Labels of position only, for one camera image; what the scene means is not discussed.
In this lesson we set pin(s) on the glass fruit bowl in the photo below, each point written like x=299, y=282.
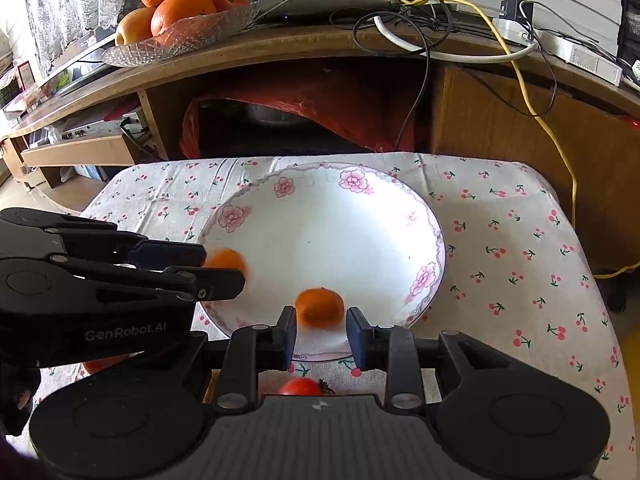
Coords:
x=185, y=36

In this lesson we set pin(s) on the wooden tv cabinet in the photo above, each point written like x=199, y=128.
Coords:
x=579, y=132

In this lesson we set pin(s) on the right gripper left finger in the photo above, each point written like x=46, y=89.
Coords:
x=252, y=350

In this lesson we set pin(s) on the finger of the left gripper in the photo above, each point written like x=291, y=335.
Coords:
x=161, y=254
x=204, y=284

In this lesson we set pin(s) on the black power adapter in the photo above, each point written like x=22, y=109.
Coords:
x=517, y=10

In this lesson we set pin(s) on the dark red tomato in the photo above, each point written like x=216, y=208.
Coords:
x=95, y=366

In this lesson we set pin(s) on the red plastic bag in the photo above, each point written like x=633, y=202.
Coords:
x=360, y=112

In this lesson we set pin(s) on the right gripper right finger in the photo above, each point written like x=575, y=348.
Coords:
x=392, y=350

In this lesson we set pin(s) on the front orange in bowl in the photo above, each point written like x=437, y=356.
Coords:
x=171, y=11

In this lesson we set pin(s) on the white power strip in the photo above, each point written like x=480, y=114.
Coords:
x=586, y=58

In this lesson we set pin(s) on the white lace curtain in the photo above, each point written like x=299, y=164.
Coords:
x=75, y=5

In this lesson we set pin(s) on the small mandarin orange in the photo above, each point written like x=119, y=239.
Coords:
x=226, y=258

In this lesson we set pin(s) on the yellow apple in bowl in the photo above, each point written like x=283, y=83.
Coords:
x=134, y=27

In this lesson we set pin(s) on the cherry print tablecloth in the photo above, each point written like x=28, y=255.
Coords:
x=516, y=275

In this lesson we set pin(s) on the white floral ceramic plate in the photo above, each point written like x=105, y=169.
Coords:
x=348, y=228

